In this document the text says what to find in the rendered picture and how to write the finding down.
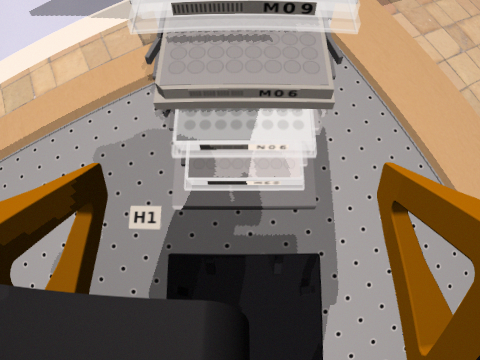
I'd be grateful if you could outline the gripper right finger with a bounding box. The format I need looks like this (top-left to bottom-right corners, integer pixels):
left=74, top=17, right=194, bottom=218
left=377, top=163, right=480, bottom=360

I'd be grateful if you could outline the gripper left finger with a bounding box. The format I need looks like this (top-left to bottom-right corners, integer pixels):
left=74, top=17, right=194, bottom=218
left=0, top=163, right=108, bottom=294

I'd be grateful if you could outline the white well plate labelled m06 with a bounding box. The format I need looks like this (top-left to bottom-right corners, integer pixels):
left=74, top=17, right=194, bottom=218
left=153, top=30, right=335, bottom=110

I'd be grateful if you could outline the white multiwell plate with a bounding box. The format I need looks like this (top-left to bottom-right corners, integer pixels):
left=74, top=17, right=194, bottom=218
left=171, top=108, right=317, bottom=158
left=127, top=0, right=361, bottom=35
left=184, top=158, right=305, bottom=191

